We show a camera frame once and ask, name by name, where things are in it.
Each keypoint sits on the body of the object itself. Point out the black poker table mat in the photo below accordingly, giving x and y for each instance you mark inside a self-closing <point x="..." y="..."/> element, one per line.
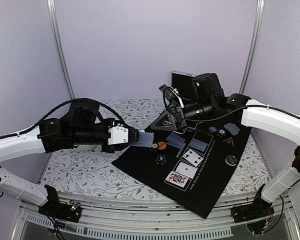
<point x="194" y="176"/>

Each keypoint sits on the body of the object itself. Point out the purple small blind button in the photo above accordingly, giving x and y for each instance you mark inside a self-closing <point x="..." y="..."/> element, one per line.
<point x="212" y="129"/>

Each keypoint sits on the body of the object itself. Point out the left aluminium frame post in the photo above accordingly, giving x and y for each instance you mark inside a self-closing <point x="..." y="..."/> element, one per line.
<point x="52" y="13"/>

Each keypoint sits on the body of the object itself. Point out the green blue chip stack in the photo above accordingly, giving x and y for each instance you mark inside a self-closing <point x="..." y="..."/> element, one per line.
<point x="221" y="133"/>

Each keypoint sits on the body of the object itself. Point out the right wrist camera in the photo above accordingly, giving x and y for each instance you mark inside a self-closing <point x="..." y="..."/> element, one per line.
<point x="171" y="94"/>

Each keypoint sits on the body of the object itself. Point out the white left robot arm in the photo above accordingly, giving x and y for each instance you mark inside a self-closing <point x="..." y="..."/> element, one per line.
<point x="46" y="136"/>

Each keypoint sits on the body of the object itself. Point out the cream cylindrical cup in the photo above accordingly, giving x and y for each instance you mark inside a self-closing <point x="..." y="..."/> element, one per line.
<point x="86" y="147"/>

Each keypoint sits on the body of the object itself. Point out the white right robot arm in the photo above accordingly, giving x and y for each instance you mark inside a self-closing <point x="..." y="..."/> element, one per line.
<point x="279" y="123"/>

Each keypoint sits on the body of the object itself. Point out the aluminium poker chip case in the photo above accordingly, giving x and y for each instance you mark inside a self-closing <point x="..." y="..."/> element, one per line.
<point x="182" y="85"/>

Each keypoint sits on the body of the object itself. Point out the face up diamond card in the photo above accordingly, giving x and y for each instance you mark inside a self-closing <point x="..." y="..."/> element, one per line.
<point x="186" y="169"/>

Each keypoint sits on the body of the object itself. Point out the front aluminium rail base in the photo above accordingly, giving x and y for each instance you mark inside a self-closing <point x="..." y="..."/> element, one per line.
<point x="162" y="219"/>

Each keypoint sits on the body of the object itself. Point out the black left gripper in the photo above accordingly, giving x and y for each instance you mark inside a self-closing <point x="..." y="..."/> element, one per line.
<point x="109" y="120"/>

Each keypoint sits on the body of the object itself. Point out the orange big blind button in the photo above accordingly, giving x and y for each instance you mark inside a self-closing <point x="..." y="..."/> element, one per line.
<point x="162" y="145"/>

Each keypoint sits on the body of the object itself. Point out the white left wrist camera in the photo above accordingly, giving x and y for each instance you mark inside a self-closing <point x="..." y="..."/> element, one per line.
<point x="118" y="135"/>

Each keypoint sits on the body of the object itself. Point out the blue playing card deck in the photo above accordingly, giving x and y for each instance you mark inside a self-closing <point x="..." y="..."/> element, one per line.
<point x="144" y="139"/>

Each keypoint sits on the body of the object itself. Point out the triangular all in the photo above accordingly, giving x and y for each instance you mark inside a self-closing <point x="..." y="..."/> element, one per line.
<point x="229" y="141"/>

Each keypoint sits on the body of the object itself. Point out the black white dealer button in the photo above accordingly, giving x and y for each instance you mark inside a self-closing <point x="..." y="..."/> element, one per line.
<point x="231" y="160"/>

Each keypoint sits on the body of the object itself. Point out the face up queen card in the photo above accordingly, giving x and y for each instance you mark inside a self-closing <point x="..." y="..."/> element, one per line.
<point x="177" y="179"/>

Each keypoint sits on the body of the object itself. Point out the dealt blue card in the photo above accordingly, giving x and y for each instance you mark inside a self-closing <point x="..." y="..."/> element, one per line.
<point x="175" y="138"/>
<point x="179" y="145"/>
<point x="232" y="128"/>

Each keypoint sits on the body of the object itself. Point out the black and green chip stack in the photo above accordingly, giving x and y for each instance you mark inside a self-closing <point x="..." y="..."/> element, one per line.
<point x="161" y="160"/>

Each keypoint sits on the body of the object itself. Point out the face up club card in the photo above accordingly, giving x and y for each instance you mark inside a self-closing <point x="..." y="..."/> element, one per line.
<point x="192" y="157"/>

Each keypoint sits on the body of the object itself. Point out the aluminium frame post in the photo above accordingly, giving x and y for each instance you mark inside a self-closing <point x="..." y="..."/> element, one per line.
<point x="52" y="13"/>
<point x="260" y="4"/>

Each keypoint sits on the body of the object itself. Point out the right aluminium frame post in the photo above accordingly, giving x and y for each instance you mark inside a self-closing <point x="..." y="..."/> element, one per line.
<point x="260" y="4"/>

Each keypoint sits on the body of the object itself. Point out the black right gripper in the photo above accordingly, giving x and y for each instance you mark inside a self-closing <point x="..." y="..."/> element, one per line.
<point x="156" y="124"/>

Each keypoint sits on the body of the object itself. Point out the orange black chip stack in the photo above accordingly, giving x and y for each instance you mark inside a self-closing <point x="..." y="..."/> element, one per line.
<point x="153" y="148"/>

